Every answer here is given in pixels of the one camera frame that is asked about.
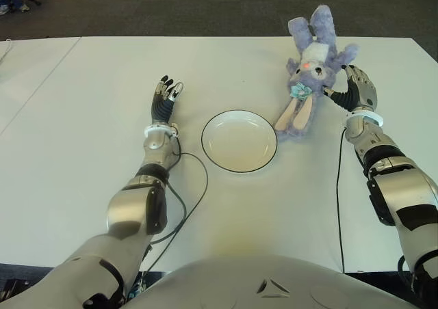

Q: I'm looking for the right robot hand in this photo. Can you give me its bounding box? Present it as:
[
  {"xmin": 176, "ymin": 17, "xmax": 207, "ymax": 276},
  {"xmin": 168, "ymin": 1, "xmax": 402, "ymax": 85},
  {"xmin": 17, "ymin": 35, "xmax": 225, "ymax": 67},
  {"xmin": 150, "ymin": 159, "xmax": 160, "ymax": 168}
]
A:
[{"xmin": 322, "ymin": 64, "xmax": 378, "ymax": 113}]

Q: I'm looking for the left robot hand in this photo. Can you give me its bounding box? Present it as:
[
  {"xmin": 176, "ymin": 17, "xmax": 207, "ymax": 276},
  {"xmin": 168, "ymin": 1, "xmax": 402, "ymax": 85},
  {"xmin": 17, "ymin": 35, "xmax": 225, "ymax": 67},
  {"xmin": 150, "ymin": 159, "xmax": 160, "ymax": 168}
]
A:
[{"xmin": 151, "ymin": 74, "xmax": 185, "ymax": 124}]

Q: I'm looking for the purple plush bunny doll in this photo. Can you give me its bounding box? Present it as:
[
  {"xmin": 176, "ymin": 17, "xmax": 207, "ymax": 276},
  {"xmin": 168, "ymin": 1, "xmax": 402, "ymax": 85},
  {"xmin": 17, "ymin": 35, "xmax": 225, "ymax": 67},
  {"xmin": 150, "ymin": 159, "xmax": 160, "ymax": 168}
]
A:
[{"xmin": 275, "ymin": 3, "xmax": 360, "ymax": 143}]

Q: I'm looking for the white plate with black rim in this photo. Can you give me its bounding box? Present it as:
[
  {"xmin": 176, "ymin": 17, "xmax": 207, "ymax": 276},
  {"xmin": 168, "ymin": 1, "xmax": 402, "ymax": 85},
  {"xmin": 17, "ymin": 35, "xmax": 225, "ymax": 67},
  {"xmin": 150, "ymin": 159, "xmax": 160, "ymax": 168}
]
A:
[{"xmin": 201, "ymin": 109, "xmax": 278, "ymax": 173}]

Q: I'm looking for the grey robot torso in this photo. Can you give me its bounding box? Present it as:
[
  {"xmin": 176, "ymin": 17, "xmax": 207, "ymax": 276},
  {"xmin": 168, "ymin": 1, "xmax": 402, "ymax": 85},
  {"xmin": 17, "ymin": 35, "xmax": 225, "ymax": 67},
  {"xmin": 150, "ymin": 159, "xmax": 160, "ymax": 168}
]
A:
[{"xmin": 123, "ymin": 253, "xmax": 415, "ymax": 309}]

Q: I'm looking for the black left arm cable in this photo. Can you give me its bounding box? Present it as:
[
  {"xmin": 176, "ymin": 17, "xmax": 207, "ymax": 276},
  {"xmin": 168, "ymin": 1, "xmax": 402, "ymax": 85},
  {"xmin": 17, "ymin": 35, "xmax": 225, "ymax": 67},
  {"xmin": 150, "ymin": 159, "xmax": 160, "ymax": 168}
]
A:
[{"xmin": 136, "ymin": 136, "xmax": 209, "ymax": 276}]

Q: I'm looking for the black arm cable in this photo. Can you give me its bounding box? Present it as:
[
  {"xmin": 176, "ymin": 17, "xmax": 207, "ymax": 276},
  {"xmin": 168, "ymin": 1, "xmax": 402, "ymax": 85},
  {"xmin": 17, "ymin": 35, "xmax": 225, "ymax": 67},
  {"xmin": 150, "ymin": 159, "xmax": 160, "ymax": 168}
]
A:
[
  {"xmin": 136, "ymin": 136, "xmax": 209, "ymax": 276},
  {"xmin": 336, "ymin": 126, "xmax": 347, "ymax": 274}
]

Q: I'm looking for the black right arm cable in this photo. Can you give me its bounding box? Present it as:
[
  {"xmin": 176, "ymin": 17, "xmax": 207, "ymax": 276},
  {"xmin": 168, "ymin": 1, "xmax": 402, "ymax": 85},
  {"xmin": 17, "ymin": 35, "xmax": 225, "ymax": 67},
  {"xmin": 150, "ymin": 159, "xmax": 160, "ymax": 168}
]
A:
[{"xmin": 336, "ymin": 126, "xmax": 347, "ymax": 274}]

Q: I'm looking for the thin white cable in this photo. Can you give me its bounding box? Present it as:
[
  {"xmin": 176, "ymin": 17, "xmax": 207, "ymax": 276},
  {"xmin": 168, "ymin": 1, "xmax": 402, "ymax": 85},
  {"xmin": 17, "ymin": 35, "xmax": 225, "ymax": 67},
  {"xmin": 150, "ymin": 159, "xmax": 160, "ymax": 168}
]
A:
[{"xmin": 0, "ymin": 39, "xmax": 11, "ymax": 67}]

